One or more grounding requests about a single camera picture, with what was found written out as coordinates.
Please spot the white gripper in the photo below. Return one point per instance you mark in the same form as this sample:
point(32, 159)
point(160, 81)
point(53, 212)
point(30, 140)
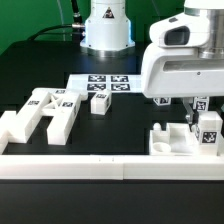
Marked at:
point(179, 73)

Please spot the white chair seat plate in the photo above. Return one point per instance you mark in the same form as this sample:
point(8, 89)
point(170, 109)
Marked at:
point(175, 140)

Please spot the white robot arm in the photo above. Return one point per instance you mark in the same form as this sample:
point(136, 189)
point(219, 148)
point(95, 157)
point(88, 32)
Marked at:
point(200, 26)

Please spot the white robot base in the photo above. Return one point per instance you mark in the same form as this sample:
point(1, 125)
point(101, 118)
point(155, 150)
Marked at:
point(107, 30)

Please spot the white chair back piece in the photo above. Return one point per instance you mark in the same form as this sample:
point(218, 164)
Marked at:
point(61, 105)

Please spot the white fiducial marker sheet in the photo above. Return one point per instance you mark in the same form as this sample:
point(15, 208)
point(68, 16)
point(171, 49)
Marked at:
point(116, 83)

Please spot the white U-shaped fence frame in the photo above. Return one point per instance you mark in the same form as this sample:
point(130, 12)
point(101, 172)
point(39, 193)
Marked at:
point(104, 167)

